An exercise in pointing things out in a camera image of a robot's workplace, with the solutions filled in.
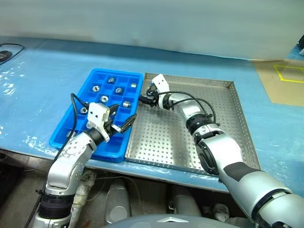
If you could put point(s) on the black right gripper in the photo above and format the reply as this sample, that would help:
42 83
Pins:
152 93

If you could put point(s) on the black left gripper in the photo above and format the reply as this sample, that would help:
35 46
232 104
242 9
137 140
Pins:
109 125

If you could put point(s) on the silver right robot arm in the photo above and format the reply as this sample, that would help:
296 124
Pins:
228 149

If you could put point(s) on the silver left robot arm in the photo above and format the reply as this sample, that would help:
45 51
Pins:
66 161

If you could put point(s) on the blue compartment tray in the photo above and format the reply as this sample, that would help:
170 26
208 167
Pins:
116 145

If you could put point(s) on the perforated metal tray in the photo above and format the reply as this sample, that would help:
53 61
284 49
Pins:
154 142

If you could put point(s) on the white wrapped pipe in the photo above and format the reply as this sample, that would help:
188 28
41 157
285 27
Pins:
83 190

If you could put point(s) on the grey rounded cover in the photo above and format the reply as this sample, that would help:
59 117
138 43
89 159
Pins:
185 202
117 204

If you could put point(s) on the grey robot torso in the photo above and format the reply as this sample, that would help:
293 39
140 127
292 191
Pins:
166 221

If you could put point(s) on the black round device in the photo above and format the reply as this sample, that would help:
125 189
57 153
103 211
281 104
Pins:
3 55

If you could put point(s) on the dark object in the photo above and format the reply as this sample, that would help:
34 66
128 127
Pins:
302 45

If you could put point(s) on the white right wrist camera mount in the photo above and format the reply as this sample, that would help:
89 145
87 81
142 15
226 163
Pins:
160 82

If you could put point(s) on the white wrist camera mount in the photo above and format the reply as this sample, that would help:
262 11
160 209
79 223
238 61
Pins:
160 82
96 111

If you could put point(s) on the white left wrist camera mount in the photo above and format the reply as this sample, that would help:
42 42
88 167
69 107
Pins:
96 111

